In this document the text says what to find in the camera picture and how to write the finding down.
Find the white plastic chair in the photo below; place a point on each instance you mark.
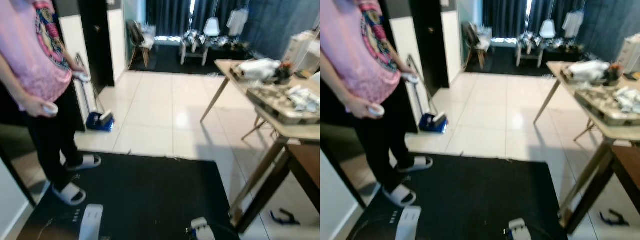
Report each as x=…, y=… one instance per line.
x=547, y=29
x=212, y=27

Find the light wooden table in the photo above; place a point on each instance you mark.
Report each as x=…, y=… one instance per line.
x=280, y=127
x=607, y=131

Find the white slipper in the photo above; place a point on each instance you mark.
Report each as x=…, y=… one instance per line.
x=70, y=194
x=84, y=162
x=416, y=164
x=400, y=195

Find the person's left hand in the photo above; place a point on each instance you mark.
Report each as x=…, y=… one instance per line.
x=76, y=71
x=406, y=72

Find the white plastic bag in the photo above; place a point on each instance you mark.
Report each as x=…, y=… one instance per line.
x=257, y=69
x=587, y=70

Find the white storage cabinet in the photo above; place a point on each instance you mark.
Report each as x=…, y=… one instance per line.
x=302, y=50
x=631, y=52

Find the white handheld controller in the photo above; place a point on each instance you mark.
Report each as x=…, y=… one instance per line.
x=51, y=109
x=377, y=110
x=414, y=78
x=84, y=77

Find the dark brown wooden table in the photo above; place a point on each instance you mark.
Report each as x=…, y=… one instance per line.
x=306, y=165
x=627, y=167

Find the small cluttered side table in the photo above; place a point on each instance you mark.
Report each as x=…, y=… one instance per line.
x=194, y=41
x=529, y=42

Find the black door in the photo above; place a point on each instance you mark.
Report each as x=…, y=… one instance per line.
x=430, y=42
x=96, y=40

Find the black floor mat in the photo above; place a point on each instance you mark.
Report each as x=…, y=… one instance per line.
x=150, y=195
x=480, y=197

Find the brown wooden chair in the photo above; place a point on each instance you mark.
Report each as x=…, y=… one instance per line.
x=472, y=44
x=137, y=42

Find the person in pink shirt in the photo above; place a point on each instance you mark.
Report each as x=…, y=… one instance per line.
x=30, y=55
x=360, y=55

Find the person's right hand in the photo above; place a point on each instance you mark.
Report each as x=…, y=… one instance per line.
x=35, y=105
x=359, y=106

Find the white crumpled packets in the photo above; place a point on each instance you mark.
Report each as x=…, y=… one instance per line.
x=304, y=99
x=629, y=100

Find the blue mop with pole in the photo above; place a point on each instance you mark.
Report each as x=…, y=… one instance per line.
x=100, y=122
x=433, y=124

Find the dark blue curtain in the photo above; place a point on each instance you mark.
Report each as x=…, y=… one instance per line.
x=170, y=17
x=505, y=17

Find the blue plastic bracket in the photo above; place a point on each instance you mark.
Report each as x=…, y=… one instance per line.
x=281, y=218
x=611, y=219

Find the beige tray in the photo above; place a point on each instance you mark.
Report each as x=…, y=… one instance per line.
x=597, y=102
x=272, y=102

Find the white hanging cloth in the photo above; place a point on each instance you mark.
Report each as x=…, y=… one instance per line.
x=573, y=22
x=237, y=21

